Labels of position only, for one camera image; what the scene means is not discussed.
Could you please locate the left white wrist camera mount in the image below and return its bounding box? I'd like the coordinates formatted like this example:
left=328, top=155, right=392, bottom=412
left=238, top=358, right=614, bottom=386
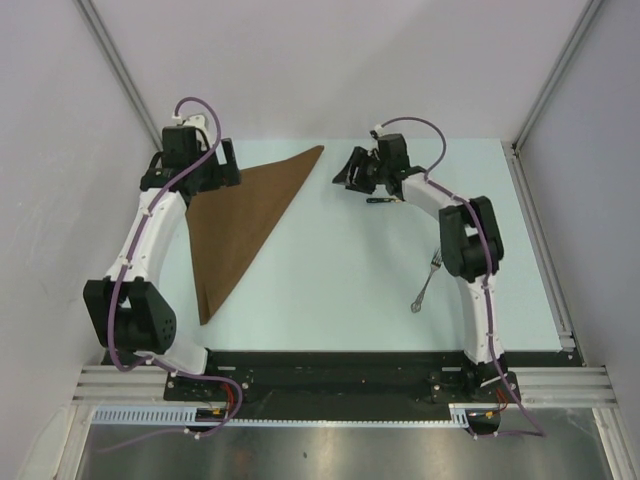
left=172, top=113, right=209, bottom=136

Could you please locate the aluminium front rail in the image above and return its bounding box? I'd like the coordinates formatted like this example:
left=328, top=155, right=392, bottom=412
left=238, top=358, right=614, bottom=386
left=72, top=366, right=617, bottom=408

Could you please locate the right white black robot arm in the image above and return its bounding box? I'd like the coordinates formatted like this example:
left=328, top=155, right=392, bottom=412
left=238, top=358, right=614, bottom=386
left=332, top=134, right=508, bottom=401

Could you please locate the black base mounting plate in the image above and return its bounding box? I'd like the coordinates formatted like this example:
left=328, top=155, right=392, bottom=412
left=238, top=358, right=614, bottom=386
left=102, top=349, right=584, bottom=409

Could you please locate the right aluminium corner post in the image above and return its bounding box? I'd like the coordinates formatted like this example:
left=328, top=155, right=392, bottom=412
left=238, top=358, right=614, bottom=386
left=511, top=0, right=607, bottom=154

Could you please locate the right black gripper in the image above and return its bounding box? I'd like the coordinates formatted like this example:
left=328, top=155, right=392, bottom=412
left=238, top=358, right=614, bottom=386
left=332, top=147, right=389, bottom=196

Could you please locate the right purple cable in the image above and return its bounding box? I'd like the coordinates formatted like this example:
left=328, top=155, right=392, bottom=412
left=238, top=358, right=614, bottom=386
left=372, top=117, right=546, bottom=439

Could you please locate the left aluminium corner post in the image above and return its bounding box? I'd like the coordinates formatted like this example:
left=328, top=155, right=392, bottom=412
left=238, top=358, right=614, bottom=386
left=73, top=0, right=162, bottom=150

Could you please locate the aluminium rail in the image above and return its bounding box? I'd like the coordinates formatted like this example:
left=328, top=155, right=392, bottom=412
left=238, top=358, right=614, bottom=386
left=72, top=366, right=617, bottom=408
left=502, top=142, right=577, bottom=351

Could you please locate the white slotted cable duct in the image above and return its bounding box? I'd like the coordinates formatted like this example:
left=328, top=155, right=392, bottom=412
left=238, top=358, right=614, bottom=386
left=92, top=403, right=474, bottom=430

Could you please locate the silver fork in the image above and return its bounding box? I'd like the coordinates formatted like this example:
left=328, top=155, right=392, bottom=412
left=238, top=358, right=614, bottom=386
left=410, top=247, right=443, bottom=314

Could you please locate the right side aluminium rail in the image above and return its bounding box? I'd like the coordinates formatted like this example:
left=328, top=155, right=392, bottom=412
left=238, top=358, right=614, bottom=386
left=502, top=142, right=577, bottom=351

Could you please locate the aluminium corner post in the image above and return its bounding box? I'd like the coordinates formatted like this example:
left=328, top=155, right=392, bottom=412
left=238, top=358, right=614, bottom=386
left=73, top=0, right=162, bottom=150
left=511, top=0, right=607, bottom=154

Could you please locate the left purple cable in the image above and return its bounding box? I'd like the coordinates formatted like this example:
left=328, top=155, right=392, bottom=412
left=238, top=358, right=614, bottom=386
left=97, top=97, right=246, bottom=454

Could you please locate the gold spoon with dark handle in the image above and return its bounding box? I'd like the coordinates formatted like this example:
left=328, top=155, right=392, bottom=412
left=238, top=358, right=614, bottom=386
left=366, top=197, right=403, bottom=205

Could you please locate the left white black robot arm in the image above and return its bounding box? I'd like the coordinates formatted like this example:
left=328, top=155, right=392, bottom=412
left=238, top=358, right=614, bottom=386
left=83, top=114, right=241, bottom=400

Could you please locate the purple cable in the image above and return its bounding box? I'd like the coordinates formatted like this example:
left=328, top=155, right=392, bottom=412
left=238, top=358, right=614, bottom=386
left=97, top=97, right=246, bottom=454
left=372, top=117, right=546, bottom=439

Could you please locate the brown cloth napkin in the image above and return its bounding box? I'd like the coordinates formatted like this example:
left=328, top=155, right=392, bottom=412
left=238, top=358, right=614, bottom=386
left=186, top=145, right=324, bottom=325

